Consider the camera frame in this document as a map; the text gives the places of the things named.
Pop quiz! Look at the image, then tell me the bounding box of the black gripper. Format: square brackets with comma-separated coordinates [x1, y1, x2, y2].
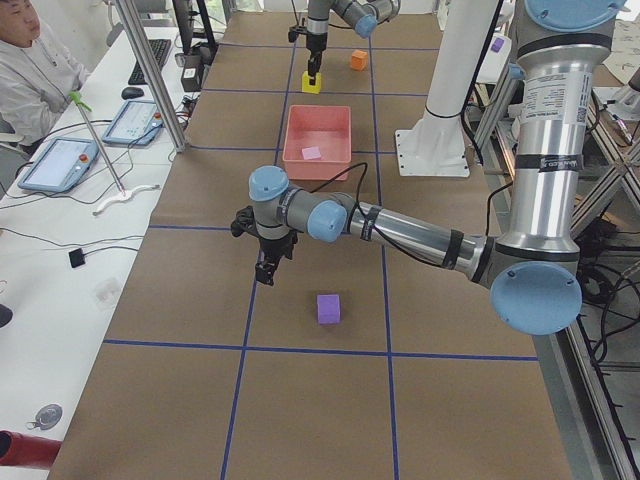
[255, 230, 298, 286]
[306, 32, 327, 83]

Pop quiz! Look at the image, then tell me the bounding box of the yellow foam block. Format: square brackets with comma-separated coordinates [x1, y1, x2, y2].
[301, 71, 322, 94]

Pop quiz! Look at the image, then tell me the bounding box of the orange foam block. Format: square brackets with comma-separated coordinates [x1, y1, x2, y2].
[349, 49, 369, 71]

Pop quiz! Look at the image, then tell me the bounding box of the purple foam block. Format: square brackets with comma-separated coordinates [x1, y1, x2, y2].
[316, 294, 341, 325]

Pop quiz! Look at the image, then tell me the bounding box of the light pink foam block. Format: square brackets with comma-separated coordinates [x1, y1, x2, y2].
[301, 146, 322, 161]

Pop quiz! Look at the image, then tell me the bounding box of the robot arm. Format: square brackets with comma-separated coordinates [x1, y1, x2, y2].
[304, 0, 401, 85]
[231, 1, 625, 336]

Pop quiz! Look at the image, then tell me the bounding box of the pink plastic bin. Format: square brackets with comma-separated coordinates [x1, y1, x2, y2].
[282, 105, 352, 180]

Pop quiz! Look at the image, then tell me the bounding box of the black box on desk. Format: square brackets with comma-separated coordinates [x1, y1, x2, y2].
[174, 44, 211, 93]

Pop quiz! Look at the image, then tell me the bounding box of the black keyboard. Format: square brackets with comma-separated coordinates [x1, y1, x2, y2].
[127, 38, 173, 86]

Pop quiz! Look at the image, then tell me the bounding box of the small black square device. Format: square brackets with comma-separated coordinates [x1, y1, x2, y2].
[68, 248, 86, 269]

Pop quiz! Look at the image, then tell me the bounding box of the far teach pendant tablet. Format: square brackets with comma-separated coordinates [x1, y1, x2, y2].
[102, 99, 163, 147]

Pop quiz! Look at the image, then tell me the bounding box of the teach pendant tablet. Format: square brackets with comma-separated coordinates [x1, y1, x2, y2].
[102, 99, 163, 147]
[18, 137, 98, 193]

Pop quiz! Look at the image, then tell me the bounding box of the black computer mouse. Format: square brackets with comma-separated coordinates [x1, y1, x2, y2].
[121, 86, 145, 100]

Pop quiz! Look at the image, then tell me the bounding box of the near teach pendant tablet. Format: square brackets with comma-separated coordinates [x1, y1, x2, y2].
[18, 137, 98, 193]

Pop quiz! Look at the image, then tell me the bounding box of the white reacher grabber stick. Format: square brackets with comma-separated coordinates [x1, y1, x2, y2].
[69, 91, 160, 217]

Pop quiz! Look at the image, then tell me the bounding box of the round metal disc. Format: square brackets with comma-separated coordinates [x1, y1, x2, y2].
[25, 403, 63, 431]

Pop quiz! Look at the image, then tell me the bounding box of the seated person in white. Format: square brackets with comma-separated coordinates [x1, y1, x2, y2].
[1, 1, 90, 153]

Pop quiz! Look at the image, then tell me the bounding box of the red cylinder object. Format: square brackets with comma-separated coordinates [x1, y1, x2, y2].
[1, 430, 62, 470]

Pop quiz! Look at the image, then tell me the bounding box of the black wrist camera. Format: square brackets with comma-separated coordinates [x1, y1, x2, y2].
[230, 205, 259, 238]
[288, 25, 307, 43]

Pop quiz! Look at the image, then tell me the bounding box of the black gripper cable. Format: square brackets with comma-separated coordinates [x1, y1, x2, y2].
[312, 162, 454, 269]

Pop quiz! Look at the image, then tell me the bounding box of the white camera pole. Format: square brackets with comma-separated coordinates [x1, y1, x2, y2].
[395, 0, 501, 178]

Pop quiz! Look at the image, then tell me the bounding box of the aluminium frame post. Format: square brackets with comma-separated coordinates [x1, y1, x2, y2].
[115, 0, 186, 153]

